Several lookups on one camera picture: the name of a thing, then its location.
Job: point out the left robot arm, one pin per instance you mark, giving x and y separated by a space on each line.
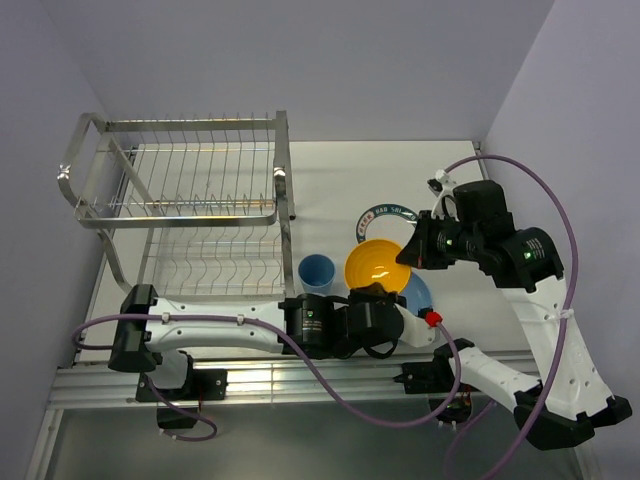
155 334

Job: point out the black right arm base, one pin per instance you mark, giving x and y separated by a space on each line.
432 378

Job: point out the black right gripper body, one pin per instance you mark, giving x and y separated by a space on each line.
451 239

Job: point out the blue plate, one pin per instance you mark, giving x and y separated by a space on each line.
417 295

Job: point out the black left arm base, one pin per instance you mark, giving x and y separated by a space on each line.
180 409

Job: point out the stainless steel dish rack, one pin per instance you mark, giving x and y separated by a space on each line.
199 208

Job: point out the yellow bowl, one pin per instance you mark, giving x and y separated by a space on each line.
374 261

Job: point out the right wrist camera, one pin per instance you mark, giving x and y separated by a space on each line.
442 186

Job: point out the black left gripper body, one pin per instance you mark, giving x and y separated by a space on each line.
357 295

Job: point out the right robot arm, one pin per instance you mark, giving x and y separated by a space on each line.
564 405

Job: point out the white plate green rim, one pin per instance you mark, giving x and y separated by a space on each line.
387 221

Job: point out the tall blue plastic cup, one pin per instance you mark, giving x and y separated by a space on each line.
316 273

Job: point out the aluminium mounting rail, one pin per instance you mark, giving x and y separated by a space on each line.
256 381

